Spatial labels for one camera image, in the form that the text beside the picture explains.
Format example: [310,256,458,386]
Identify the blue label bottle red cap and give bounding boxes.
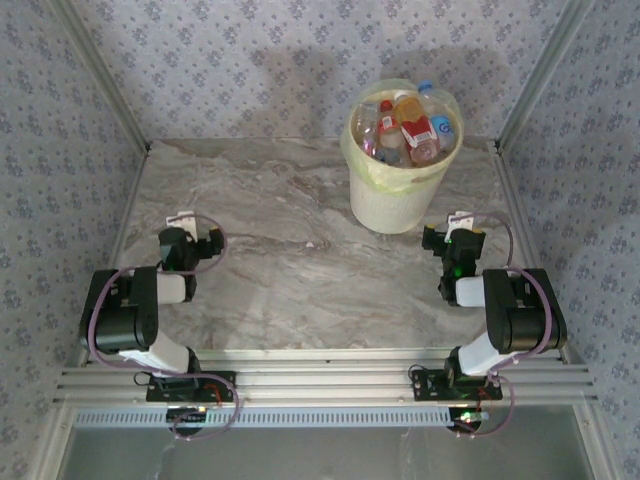
[377,135,405,167]

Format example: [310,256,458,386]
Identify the red label plastic bottle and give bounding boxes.
[399,116,442,168]

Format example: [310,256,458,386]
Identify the clear water bottle blue label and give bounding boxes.
[416,78,460,154]

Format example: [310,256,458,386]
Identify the clear bottle red cap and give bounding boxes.
[376,98,402,139]

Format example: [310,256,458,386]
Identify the clear bottle pink print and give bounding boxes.
[355,101,384,157]

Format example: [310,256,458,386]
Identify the amber bottle white cap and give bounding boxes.
[393,90,425,126]

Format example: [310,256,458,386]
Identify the cream plastic bin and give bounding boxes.
[348,82,460,235]

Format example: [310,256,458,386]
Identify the black controller board green LED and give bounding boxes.
[448,407,490,432]
[166,406,211,426]

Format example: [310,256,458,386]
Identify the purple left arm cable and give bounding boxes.
[87,213,229,376]

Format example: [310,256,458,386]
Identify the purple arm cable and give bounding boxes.
[467,212,555,381]
[87,213,229,376]

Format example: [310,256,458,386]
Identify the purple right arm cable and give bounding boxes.
[467,212,555,381]

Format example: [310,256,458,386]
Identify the aluminium side rail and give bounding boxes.
[494,142,619,480]
[29,142,154,480]

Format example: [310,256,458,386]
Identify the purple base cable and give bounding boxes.
[457,374,516,441]
[132,372,242,444]

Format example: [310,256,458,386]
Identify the aluminium frame post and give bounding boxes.
[499,0,596,151]
[49,0,153,154]

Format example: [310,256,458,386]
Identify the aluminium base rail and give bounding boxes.
[51,346,600,405]

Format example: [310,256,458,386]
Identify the grey slotted cable duct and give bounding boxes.
[73,403,489,430]

